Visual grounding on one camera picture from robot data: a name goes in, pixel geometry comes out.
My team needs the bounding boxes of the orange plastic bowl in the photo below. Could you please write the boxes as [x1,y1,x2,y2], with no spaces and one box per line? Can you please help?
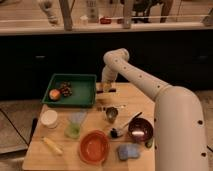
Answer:
[78,130,110,165]

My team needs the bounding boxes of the green pepper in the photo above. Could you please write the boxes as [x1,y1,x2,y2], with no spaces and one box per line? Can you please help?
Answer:
[145,138,153,148]

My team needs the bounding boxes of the dark grape bunch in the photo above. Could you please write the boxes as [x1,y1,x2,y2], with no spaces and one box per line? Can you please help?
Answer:
[59,82,72,97]

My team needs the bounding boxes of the blue sponge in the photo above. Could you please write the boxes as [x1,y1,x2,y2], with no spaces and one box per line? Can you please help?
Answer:
[117,144,140,161]

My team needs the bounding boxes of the green transparent measuring cup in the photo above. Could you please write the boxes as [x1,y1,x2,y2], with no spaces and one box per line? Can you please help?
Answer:
[64,112,87,139]

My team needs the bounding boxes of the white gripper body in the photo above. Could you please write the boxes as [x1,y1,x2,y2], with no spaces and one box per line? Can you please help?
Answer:
[96,83,116,94]

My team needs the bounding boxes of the dark red bowl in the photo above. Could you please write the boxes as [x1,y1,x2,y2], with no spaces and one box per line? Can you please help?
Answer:
[128,118,153,143]

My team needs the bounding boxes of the green plastic tray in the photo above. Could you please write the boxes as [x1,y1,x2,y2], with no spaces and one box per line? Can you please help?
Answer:
[42,74,96,108]

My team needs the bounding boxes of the white cup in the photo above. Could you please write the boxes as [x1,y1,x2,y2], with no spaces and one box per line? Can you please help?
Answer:
[41,110,58,128]

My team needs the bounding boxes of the black cable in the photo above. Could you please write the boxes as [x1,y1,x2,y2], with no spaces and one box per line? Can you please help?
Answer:
[0,109,30,147]

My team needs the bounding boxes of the small metal cup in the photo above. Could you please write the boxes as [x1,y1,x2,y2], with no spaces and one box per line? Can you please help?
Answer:
[106,107,118,123]

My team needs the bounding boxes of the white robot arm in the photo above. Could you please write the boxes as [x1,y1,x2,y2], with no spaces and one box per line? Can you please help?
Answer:
[101,48,209,171]

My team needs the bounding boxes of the red yellow apple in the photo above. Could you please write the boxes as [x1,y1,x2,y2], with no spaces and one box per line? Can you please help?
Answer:
[49,89,61,101]

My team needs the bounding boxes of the white handled brush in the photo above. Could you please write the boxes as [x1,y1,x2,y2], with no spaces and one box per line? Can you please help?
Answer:
[109,112,141,138]

